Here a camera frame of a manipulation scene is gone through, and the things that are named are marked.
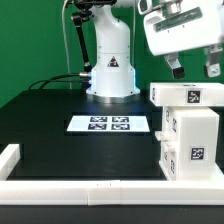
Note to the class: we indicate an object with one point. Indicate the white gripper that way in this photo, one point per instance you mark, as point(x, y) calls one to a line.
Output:
point(199, 24)

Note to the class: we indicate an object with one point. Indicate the white cabinet body box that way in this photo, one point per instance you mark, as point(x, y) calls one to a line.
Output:
point(195, 143)

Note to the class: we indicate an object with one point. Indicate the white cabinet top block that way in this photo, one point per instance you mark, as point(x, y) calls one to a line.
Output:
point(187, 94)

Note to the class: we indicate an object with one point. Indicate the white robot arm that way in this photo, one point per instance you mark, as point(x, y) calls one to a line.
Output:
point(112, 78)

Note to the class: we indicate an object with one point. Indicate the white U-shaped boundary fence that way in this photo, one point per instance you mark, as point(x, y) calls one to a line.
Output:
point(108, 192)

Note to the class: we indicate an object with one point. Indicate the white marker base plate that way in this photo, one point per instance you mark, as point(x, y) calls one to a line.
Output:
point(86, 123)

